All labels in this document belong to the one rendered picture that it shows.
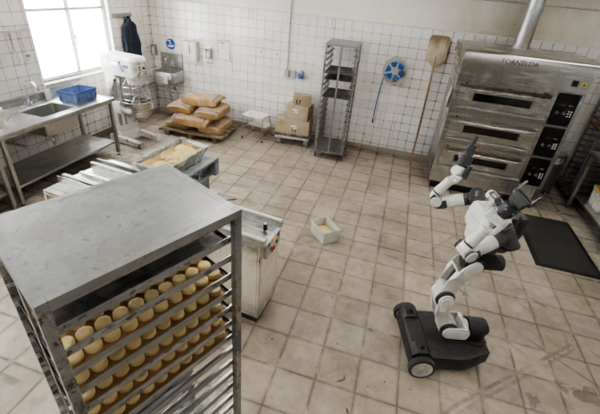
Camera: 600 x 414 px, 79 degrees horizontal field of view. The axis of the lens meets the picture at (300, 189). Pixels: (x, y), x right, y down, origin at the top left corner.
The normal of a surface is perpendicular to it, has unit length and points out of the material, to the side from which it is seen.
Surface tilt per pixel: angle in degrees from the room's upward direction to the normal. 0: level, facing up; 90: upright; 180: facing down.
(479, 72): 90
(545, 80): 90
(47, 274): 0
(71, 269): 0
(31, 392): 0
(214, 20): 90
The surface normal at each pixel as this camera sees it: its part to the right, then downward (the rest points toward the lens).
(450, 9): -0.28, 0.45
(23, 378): 0.08, -0.87
